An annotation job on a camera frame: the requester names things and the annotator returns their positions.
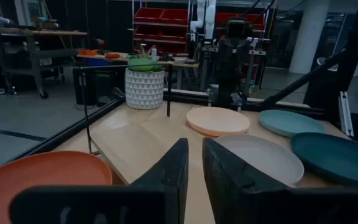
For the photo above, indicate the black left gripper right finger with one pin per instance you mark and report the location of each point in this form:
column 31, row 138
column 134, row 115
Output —
column 244, row 199

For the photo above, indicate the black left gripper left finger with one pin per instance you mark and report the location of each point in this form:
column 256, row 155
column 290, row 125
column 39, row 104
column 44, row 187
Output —
column 160, row 202

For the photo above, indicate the light teal plate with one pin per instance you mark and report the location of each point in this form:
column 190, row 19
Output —
column 287, row 123

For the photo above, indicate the orange plate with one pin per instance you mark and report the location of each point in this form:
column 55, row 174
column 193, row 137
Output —
column 42, row 171

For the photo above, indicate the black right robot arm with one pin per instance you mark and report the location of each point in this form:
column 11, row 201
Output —
column 228, row 68

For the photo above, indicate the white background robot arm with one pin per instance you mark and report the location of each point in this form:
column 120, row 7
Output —
column 210, row 18

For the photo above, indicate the white plate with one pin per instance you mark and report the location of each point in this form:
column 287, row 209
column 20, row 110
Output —
column 266, row 158

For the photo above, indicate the peach plate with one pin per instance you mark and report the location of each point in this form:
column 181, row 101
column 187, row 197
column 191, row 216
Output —
column 217, row 121

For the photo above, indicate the dark teal plate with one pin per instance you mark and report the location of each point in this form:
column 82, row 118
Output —
column 337, row 158

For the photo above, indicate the white patterned planter pot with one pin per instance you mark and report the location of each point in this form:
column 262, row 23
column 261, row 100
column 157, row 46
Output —
column 145, row 90

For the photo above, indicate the black cabinet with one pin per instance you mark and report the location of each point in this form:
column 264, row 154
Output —
column 104, row 87

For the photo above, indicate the black diagonal strut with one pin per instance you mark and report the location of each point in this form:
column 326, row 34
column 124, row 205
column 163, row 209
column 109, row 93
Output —
column 303, row 79

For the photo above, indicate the green succulent plant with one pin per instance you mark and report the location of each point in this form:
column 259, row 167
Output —
column 143, row 64

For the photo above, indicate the wooden background table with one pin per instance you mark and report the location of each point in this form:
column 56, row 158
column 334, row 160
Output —
column 179, row 63

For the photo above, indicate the white bottle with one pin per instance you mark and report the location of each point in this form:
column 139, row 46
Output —
column 153, row 53

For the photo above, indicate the red flat tool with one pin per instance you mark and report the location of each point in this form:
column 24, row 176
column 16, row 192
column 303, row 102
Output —
column 112, row 56

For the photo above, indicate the orange box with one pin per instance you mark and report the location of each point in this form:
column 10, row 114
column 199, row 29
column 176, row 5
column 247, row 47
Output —
column 87, row 52

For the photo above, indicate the white round pillar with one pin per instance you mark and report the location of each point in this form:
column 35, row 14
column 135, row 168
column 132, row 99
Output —
column 312, row 40

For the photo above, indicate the rack with red bins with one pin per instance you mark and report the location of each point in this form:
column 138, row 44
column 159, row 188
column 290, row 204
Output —
column 160, row 15

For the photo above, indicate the wheeled metal workbench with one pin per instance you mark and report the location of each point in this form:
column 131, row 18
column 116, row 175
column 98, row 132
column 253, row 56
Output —
column 33, row 56

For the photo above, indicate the black table edge frame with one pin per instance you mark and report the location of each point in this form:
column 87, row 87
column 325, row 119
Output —
column 73, row 128

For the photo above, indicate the aluminium bracket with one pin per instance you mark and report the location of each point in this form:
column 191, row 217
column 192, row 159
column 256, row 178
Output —
column 346, row 115

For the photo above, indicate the black upright rig post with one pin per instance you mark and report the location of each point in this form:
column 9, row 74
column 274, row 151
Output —
column 353, row 46

